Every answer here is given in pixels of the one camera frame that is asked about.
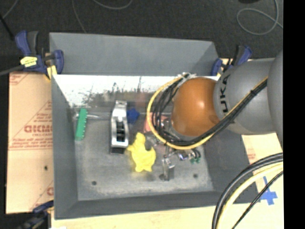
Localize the dark blue lump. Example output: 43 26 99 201
126 107 141 125

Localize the brown cardboard board, red print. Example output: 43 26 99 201
5 71 283 214

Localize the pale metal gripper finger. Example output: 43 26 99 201
167 164 176 181
161 156 168 179

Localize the pink block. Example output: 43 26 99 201
143 112 167 134

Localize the silver and black tool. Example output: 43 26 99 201
110 100 130 155

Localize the yellow toy animal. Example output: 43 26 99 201
126 132 157 173

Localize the green flat block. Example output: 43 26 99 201
74 107 89 141

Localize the grey metal bin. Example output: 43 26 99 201
49 31 260 219

